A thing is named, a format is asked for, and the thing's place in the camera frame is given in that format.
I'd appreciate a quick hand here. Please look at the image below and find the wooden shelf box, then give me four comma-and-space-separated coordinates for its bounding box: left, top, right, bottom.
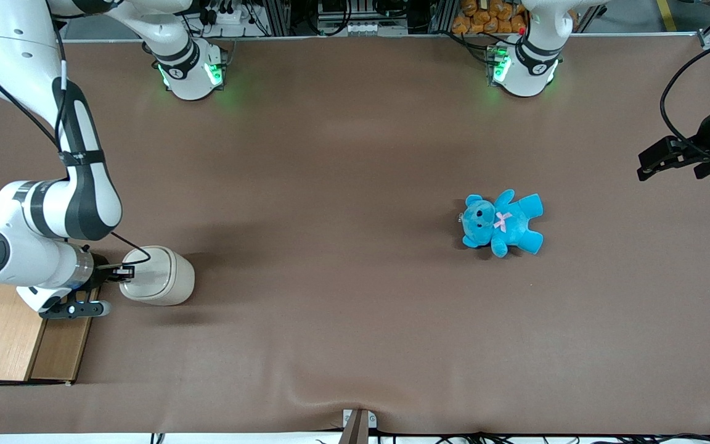
0, 281, 100, 387

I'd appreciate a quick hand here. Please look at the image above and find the beige trash can lid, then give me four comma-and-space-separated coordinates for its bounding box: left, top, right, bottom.
120, 247, 176, 301

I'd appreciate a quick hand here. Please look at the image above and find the orange packaged items pile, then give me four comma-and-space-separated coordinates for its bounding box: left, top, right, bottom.
452, 0, 528, 35

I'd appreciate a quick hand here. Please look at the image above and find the beige trash can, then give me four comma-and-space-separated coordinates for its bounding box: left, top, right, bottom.
119, 245, 196, 307

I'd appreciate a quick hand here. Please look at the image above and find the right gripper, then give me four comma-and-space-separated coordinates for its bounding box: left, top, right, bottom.
84, 250, 137, 303

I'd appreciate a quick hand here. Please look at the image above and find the metal mount bracket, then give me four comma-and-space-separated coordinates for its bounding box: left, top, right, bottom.
341, 408, 378, 444

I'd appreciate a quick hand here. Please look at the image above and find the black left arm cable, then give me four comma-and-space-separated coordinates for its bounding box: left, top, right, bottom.
660, 40, 710, 162

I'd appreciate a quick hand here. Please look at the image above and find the white power strip with plugs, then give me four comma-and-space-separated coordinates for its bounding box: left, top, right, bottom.
198, 0, 254, 27

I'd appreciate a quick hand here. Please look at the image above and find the blue teddy bear plush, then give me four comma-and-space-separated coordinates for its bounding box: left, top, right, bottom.
460, 189, 544, 258

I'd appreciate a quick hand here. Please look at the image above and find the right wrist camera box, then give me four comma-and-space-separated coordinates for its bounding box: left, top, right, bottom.
39, 300, 112, 319

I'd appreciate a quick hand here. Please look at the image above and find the brown table cover mat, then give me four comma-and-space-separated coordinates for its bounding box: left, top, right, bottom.
0, 34, 710, 435

